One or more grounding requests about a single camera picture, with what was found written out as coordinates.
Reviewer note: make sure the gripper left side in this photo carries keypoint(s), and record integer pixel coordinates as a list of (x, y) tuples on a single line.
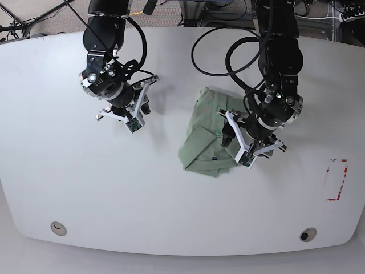
[(249, 134)]

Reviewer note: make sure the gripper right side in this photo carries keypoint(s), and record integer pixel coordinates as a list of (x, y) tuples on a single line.
[(128, 101)]

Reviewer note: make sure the green polo T-shirt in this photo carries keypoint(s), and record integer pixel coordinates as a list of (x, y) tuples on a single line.
[(202, 151)]

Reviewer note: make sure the black robot arm right side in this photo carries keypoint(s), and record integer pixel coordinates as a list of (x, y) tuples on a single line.
[(105, 77)]

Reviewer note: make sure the red tape rectangle marker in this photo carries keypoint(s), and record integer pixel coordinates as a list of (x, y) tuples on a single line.
[(334, 179)]

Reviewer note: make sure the right table grommet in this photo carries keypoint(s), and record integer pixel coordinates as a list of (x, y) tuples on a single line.
[(308, 235)]

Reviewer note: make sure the table grommet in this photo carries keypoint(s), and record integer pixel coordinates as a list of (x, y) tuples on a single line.
[(58, 228), (308, 235)]

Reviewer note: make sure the left table grommet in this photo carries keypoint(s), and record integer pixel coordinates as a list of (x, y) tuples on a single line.
[(58, 228)]

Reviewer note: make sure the white power strip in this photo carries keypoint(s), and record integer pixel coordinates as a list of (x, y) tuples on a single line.
[(352, 14)]

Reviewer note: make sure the black tripod stand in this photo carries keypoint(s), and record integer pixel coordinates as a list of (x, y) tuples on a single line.
[(21, 28)]

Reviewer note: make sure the wrist camera left side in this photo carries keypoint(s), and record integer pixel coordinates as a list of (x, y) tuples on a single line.
[(245, 160)]

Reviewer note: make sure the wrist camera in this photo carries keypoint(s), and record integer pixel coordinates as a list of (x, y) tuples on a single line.
[(135, 124), (245, 160)]

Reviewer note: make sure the wrist camera right side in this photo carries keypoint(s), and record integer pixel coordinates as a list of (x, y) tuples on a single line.
[(135, 124)]

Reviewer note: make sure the aluminium frame post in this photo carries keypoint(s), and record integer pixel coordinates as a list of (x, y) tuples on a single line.
[(191, 13)]

